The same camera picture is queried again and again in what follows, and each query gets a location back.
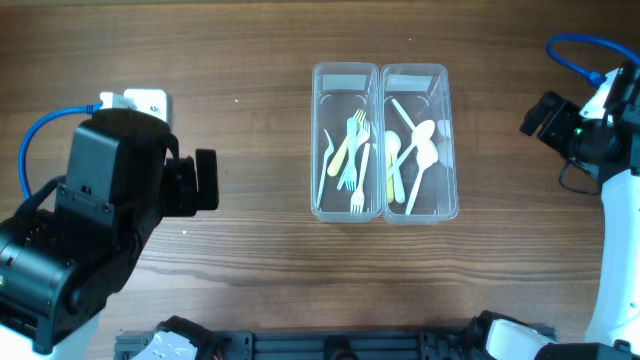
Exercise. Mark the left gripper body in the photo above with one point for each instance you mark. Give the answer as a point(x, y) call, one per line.
point(206, 179)

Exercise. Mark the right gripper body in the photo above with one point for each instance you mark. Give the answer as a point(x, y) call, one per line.
point(550, 125)

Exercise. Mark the white spoon crosswise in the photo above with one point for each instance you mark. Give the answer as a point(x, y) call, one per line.
point(420, 133)

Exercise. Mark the yellow plastic fork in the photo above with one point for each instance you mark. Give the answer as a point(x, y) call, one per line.
point(338, 159)

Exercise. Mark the white bent plastic fork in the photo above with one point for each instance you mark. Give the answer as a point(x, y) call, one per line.
point(328, 152)

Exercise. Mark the pale blue plastic fork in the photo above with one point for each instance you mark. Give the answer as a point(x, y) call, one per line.
point(352, 129)

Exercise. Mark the yellow plastic spoon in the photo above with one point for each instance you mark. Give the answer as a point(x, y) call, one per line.
point(389, 182)

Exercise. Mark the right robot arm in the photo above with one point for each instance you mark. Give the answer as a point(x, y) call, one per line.
point(613, 331)

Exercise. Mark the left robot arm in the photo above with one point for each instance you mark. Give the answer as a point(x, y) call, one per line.
point(76, 241)

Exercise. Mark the right clear plastic container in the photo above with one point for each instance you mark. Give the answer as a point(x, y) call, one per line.
point(423, 90)

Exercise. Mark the clear plastic container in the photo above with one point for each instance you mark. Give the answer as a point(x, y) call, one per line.
point(339, 89)
point(423, 90)

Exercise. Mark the left clear plastic container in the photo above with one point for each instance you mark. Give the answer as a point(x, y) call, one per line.
point(339, 89)

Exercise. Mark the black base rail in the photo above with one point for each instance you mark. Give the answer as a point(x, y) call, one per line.
point(427, 343)

